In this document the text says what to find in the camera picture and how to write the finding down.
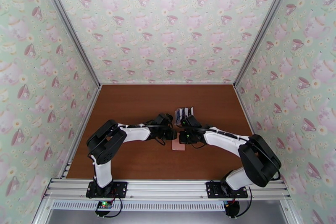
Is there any clear acrylic card stand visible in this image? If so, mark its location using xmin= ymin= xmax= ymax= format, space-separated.
xmin=175 ymin=106 xmax=195 ymax=127

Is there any pink card holder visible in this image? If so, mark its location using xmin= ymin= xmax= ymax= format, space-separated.
xmin=171 ymin=139 xmax=186 ymax=151

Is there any right controller board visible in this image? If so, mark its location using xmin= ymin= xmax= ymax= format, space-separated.
xmin=224 ymin=200 xmax=241 ymax=218

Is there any controller board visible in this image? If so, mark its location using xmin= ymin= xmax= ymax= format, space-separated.
xmin=224 ymin=200 xmax=241 ymax=218
xmin=95 ymin=200 xmax=114 ymax=217

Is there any left controller board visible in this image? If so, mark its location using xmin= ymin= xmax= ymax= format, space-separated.
xmin=95 ymin=200 xmax=114 ymax=217

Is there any black right camera cable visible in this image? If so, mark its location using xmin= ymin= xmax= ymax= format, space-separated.
xmin=175 ymin=118 xmax=283 ymax=182

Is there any black camera cable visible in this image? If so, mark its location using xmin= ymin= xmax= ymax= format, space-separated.
xmin=175 ymin=118 xmax=283 ymax=182
xmin=119 ymin=123 xmax=174 ymax=146

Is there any black left camera cable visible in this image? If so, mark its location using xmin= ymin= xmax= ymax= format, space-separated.
xmin=119 ymin=123 xmax=174 ymax=146

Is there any aluminium frame back rail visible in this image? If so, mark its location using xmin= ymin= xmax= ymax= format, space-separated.
xmin=100 ymin=82 xmax=235 ymax=86

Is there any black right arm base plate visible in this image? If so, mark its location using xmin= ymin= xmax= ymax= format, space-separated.
xmin=205 ymin=181 xmax=249 ymax=199

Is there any aluminium mounting rail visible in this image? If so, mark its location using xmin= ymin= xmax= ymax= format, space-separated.
xmin=43 ymin=178 xmax=292 ymax=201

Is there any aluminium frame side rail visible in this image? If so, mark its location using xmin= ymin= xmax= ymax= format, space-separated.
xmin=234 ymin=86 xmax=259 ymax=142
xmin=60 ymin=86 xmax=102 ymax=180

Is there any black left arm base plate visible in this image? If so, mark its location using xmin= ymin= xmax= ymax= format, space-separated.
xmin=86 ymin=181 xmax=129 ymax=199

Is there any perforated metal cable tray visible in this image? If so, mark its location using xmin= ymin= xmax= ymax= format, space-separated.
xmin=50 ymin=199 xmax=229 ymax=212

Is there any black left base cable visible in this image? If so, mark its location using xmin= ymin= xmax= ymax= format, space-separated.
xmin=102 ymin=195 xmax=124 ymax=219

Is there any black base cable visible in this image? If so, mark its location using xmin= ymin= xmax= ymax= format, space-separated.
xmin=102 ymin=195 xmax=124 ymax=219
xmin=235 ymin=186 xmax=254 ymax=218

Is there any black right base cable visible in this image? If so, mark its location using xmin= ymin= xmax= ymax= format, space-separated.
xmin=235 ymin=186 xmax=254 ymax=218

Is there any aluminium frame leg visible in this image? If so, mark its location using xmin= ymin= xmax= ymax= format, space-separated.
xmin=31 ymin=199 xmax=53 ymax=224
xmin=278 ymin=199 xmax=300 ymax=224

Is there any aluminium frame post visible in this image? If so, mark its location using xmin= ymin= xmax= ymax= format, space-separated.
xmin=233 ymin=0 xmax=300 ymax=87
xmin=34 ymin=0 xmax=102 ymax=87

